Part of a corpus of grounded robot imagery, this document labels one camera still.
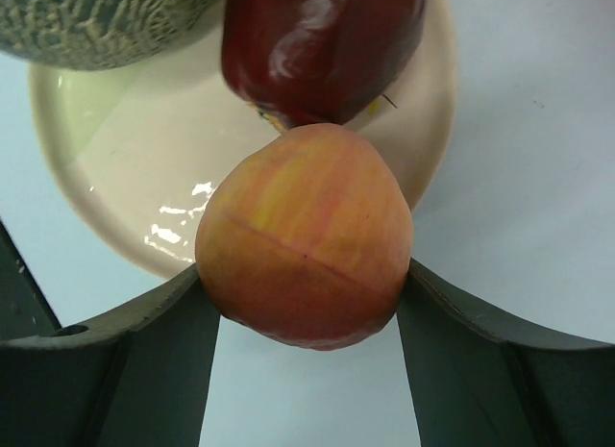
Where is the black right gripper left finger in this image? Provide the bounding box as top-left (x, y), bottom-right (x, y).
top-left (1, 267), bottom-right (220, 446)

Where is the green netted fake melon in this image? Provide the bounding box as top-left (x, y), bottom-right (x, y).
top-left (1, 0), bottom-right (215, 71)

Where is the cream ceramic plate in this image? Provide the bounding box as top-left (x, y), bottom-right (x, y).
top-left (27, 0), bottom-right (457, 280)

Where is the red yellow fake peach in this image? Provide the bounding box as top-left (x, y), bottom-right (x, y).
top-left (195, 124), bottom-right (414, 351)

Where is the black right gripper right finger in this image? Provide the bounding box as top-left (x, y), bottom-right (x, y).
top-left (397, 262), bottom-right (614, 446)

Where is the dark red fake apple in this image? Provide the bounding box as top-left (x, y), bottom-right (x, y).
top-left (219, 0), bottom-right (431, 129)

